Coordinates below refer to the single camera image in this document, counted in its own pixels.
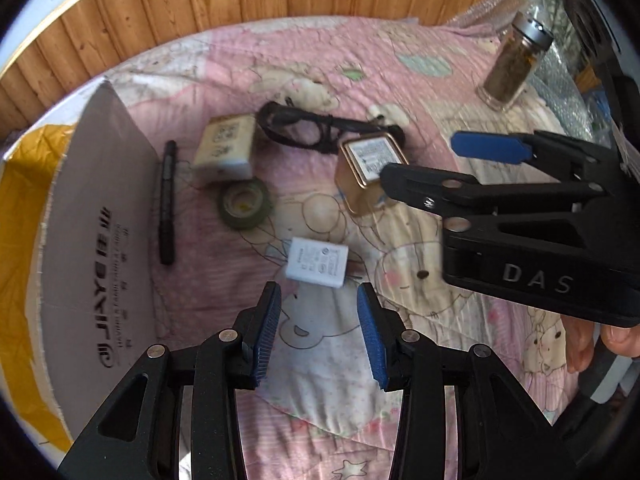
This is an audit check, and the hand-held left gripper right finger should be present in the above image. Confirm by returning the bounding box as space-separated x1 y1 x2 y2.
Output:
356 282 576 480

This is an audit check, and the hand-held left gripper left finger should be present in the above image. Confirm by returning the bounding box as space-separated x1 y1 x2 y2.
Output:
57 281 282 480

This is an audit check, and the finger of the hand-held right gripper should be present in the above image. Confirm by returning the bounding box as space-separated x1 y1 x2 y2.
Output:
450 130 618 186
379 162 615 251

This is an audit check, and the gold tin box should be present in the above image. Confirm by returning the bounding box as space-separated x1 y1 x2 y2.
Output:
336 132 411 217

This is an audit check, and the white charger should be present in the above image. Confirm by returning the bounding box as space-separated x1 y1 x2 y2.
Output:
286 237 351 290

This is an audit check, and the black cable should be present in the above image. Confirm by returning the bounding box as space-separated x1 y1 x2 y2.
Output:
257 101 408 156

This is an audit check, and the black marker pen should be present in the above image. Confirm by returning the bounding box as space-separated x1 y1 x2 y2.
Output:
157 140 178 266

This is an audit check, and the cardboard box with yellow lining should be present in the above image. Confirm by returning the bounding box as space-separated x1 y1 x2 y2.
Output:
0 77 166 456

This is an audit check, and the person's right hand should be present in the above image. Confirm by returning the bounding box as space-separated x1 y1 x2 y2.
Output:
565 317 640 375

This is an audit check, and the pink printed bear blanket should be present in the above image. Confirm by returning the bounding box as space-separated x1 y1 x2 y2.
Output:
90 15 616 480

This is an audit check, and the glass bottle with metal lid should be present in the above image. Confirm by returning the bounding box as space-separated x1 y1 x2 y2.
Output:
477 7 556 112

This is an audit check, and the dark tape roll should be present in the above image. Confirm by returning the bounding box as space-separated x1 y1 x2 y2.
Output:
216 177 275 232

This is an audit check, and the small cream box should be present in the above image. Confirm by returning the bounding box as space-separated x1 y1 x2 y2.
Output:
192 114 257 183

